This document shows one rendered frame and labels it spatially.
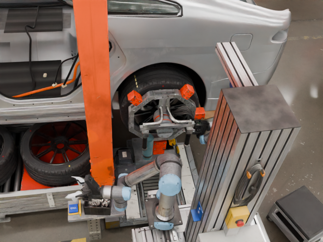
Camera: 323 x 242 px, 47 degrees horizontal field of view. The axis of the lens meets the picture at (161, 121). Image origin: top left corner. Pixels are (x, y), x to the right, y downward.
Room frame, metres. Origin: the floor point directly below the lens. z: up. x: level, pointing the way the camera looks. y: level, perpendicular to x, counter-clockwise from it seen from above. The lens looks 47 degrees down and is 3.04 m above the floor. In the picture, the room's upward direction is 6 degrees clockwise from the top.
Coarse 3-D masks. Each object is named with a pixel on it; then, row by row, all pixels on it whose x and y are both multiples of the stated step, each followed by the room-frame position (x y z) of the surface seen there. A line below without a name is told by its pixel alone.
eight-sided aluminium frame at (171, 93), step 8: (144, 96) 2.07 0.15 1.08; (152, 96) 2.04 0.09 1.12; (160, 96) 2.05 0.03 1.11; (168, 96) 2.07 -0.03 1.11; (176, 96) 2.08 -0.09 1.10; (144, 104) 2.02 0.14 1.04; (192, 104) 2.12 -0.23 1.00; (128, 112) 2.04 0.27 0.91; (192, 112) 2.12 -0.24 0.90; (128, 120) 2.04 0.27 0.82; (136, 128) 2.05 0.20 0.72; (176, 128) 2.14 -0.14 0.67; (184, 128) 2.11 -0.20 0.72; (176, 136) 2.10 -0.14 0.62
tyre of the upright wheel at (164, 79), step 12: (144, 72) 2.26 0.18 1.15; (156, 72) 2.25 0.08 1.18; (168, 72) 2.27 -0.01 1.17; (180, 72) 2.34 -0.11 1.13; (132, 84) 2.18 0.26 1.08; (144, 84) 2.13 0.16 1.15; (156, 84) 2.13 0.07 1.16; (168, 84) 2.15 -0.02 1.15; (180, 84) 2.18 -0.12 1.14; (192, 84) 2.31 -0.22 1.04; (120, 96) 2.19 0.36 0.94; (192, 96) 2.20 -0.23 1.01; (120, 108) 2.10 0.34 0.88; (156, 132) 2.14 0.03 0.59
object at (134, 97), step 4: (132, 92) 2.05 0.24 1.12; (136, 92) 2.07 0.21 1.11; (128, 96) 2.04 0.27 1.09; (132, 96) 2.02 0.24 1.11; (136, 96) 2.02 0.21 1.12; (140, 96) 2.06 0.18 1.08; (128, 100) 2.00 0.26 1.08; (132, 100) 2.00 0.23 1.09; (136, 100) 2.01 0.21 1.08; (140, 100) 2.02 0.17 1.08; (136, 104) 2.00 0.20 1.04
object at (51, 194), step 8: (8, 192) 1.51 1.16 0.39; (16, 192) 1.52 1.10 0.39; (24, 192) 1.53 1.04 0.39; (32, 192) 1.54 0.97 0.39; (40, 192) 1.54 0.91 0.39; (48, 192) 1.55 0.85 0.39; (56, 192) 1.56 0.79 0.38; (64, 192) 1.58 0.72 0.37; (72, 192) 1.59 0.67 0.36; (0, 200) 1.46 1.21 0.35; (8, 200) 1.47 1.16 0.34; (16, 200) 1.48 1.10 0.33; (24, 200) 1.50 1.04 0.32; (32, 200) 1.51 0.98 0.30; (40, 200) 1.53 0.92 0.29; (48, 200) 1.54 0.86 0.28
